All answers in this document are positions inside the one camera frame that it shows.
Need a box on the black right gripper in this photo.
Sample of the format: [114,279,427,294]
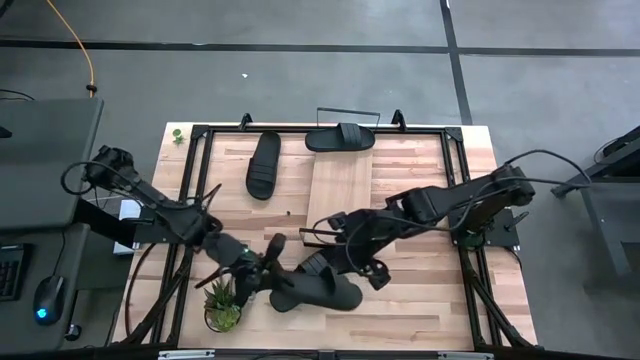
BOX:
[319,211,396,297]

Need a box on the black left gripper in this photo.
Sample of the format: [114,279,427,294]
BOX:
[234,234,301,312]

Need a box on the potted green succulent plant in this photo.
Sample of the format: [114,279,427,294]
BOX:
[202,279,244,334]

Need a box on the white box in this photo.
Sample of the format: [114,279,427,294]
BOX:
[112,198,150,256]

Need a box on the black clamp lever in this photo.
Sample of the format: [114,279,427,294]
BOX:
[504,210,530,232]

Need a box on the black computer mouse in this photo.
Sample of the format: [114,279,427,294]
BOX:
[32,274,66,327]

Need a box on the dark grey desk surface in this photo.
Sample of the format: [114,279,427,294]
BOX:
[0,222,91,354]

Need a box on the black keyboard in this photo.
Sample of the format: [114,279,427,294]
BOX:
[0,243,26,302]

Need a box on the dark grey desk panel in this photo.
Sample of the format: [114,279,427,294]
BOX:
[0,97,105,231]

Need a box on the wooden shelf with black frame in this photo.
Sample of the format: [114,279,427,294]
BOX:
[298,106,382,249]

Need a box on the silver metal bracket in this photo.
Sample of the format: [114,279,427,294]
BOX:
[158,349,216,360]
[438,351,494,360]

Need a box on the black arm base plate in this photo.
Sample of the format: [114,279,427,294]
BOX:
[448,209,521,249]
[133,204,206,246]

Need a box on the black aluminium table frame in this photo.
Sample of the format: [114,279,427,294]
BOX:
[112,122,539,351]

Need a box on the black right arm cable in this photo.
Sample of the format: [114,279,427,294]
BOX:
[459,148,594,231]

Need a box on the grey metal desk frame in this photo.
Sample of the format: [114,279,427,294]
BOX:
[552,124,640,292]

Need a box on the yellow hanging cable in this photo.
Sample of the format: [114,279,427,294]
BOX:
[45,0,97,99]

